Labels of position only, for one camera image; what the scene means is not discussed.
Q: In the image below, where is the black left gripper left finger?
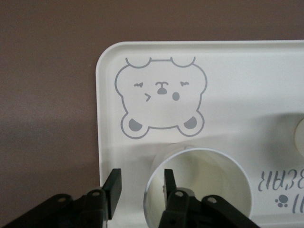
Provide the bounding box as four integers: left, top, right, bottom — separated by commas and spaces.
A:
0, 168, 123, 228

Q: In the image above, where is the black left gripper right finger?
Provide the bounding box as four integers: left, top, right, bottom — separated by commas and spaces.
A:
159, 169, 258, 228

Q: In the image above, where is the white plastic cup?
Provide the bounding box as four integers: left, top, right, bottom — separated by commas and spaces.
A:
294, 117, 304, 152
143, 142, 252, 228

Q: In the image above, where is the white bear print tray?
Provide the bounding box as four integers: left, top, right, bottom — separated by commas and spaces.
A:
95, 40, 304, 228

